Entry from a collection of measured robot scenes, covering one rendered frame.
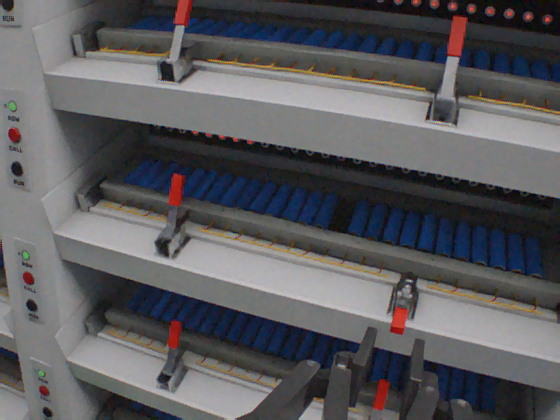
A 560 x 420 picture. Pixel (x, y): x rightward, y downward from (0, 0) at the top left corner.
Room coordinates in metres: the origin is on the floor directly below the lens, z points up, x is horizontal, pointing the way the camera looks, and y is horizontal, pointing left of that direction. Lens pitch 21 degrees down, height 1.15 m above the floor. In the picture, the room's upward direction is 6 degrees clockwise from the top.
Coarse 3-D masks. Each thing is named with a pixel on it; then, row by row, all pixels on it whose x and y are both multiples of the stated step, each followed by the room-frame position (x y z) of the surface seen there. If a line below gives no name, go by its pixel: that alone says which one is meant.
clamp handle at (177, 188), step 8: (176, 176) 0.53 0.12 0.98; (184, 176) 0.53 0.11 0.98; (176, 184) 0.52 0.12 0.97; (176, 192) 0.52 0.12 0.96; (176, 200) 0.52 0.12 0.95; (176, 208) 0.52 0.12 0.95; (168, 216) 0.52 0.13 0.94; (176, 216) 0.52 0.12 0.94; (168, 224) 0.51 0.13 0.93; (168, 232) 0.51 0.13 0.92; (176, 232) 0.52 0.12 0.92
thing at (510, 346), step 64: (128, 128) 0.69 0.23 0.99; (64, 192) 0.56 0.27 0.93; (448, 192) 0.57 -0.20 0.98; (64, 256) 0.55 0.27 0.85; (128, 256) 0.51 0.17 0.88; (192, 256) 0.51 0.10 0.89; (256, 256) 0.51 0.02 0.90; (320, 256) 0.51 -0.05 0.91; (320, 320) 0.45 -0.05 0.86; (384, 320) 0.42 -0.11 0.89; (448, 320) 0.42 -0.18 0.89; (512, 320) 0.42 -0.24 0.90
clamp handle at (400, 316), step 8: (408, 288) 0.43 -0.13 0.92; (400, 296) 0.43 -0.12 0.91; (408, 296) 0.43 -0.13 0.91; (400, 304) 0.41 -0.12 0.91; (408, 304) 0.41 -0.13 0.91; (400, 312) 0.39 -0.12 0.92; (392, 320) 0.38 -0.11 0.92; (400, 320) 0.38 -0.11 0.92; (392, 328) 0.37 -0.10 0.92; (400, 328) 0.36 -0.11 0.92
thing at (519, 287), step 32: (128, 192) 0.58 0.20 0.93; (160, 192) 0.58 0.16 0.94; (224, 224) 0.55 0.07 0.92; (256, 224) 0.53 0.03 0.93; (288, 224) 0.53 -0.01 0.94; (352, 256) 0.50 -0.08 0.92; (384, 256) 0.49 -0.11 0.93; (416, 256) 0.48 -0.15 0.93; (480, 288) 0.46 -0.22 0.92; (512, 288) 0.44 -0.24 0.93; (544, 288) 0.44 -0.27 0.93
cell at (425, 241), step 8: (424, 216) 0.56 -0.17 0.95; (432, 216) 0.55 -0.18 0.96; (424, 224) 0.54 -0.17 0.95; (432, 224) 0.54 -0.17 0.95; (424, 232) 0.53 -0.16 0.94; (432, 232) 0.53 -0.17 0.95; (424, 240) 0.51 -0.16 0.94; (432, 240) 0.52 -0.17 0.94; (424, 248) 0.50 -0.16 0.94; (432, 248) 0.50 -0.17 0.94
